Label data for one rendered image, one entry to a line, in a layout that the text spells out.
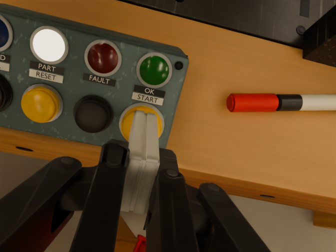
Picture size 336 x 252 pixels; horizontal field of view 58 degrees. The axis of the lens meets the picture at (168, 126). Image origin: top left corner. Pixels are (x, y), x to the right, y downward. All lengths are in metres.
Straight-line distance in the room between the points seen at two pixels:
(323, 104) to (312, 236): 1.12
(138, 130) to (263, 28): 0.19
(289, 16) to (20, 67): 0.25
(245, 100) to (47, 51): 0.16
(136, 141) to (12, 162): 1.06
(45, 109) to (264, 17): 0.22
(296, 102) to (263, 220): 1.03
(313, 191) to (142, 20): 0.21
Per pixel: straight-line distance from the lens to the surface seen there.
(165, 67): 0.21
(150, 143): 0.15
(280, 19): 0.34
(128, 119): 0.21
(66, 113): 0.23
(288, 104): 0.28
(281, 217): 1.32
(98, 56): 0.21
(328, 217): 1.33
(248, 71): 0.29
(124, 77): 0.21
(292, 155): 0.29
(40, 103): 0.22
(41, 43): 0.22
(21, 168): 1.19
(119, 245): 0.34
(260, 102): 0.27
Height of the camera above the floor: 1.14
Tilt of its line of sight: 73 degrees down
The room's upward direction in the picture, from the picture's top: 38 degrees clockwise
